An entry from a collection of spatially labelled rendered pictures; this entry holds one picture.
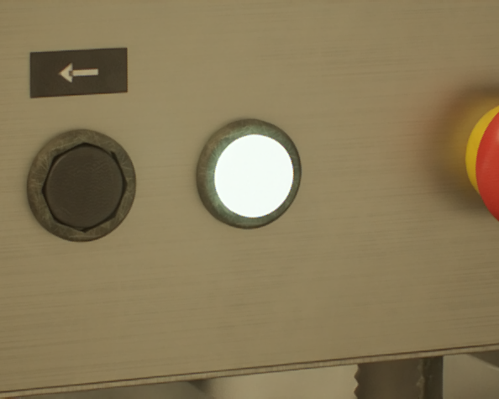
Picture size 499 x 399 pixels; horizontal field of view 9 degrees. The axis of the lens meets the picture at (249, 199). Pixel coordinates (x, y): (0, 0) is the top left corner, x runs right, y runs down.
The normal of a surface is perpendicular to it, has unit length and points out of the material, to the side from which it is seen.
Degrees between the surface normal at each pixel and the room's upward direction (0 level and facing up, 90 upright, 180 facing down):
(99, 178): 90
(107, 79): 90
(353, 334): 90
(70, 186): 90
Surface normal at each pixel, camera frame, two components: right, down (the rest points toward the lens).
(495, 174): -0.33, 0.21
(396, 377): 0.18, -0.38
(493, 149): -0.30, -0.05
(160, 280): 0.40, 0.16
